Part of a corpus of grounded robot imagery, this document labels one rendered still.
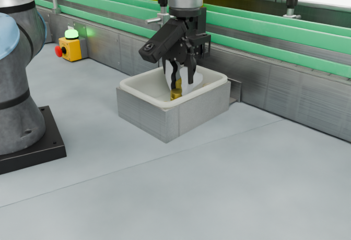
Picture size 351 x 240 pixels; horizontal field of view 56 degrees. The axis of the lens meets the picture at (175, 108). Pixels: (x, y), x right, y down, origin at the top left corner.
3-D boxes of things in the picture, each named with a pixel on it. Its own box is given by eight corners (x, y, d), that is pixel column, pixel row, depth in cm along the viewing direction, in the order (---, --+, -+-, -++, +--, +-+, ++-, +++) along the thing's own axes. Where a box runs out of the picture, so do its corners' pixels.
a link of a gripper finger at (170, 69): (187, 90, 85) (192, 57, 80) (171, 97, 81) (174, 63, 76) (179, 85, 87) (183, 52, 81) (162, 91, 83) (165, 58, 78)
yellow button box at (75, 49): (89, 58, 119) (86, 38, 116) (70, 63, 114) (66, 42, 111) (78, 54, 123) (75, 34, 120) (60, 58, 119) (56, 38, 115)
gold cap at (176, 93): (177, 111, 79) (177, 95, 77) (167, 107, 81) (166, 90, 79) (187, 107, 81) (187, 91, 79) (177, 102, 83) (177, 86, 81)
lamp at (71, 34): (81, 38, 116) (80, 30, 114) (69, 40, 113) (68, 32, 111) (74, 35, 118) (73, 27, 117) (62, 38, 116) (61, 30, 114)
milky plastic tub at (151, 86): (230, 108, 84) (232, 76, 80) (165, 142, 70) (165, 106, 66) (180, 88, 95) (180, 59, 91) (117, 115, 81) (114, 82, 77)
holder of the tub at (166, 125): (241, 103, 88) (244, 75, 84) (165, 143, 71) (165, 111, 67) (193, 84, 98) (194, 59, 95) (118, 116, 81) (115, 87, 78)
